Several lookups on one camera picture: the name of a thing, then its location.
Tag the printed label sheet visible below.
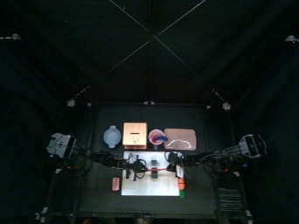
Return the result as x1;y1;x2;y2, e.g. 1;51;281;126
216;186;245;217

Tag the blue spoon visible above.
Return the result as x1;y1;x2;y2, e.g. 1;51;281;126
152;134;169;144

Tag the wooden box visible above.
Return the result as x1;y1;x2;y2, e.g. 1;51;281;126
121;122;148;150

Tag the orange toy carrot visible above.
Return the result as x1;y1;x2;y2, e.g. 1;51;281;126
177;178;186;200

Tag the white cutting board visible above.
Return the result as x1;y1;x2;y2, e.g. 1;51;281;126
120;150;181;197

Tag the white toy knife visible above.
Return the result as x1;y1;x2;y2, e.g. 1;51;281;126
174;164;185;179

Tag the pink salmon toy block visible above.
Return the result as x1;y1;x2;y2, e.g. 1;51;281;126
110;177;120;192

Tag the pink cup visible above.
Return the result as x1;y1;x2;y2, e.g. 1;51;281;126
146;129;166;146

